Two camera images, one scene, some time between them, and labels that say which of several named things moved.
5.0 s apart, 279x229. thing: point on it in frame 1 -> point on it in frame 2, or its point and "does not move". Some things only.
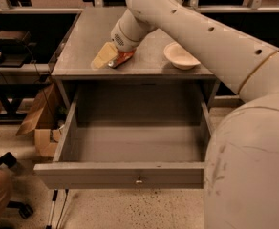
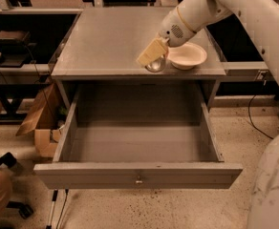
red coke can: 121,57 -> 157,65
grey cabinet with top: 92,28 does not move
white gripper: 120,38 -> 175,32
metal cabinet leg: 53,201 does not move
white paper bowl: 180,57 does not move
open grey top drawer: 132,136 does not move
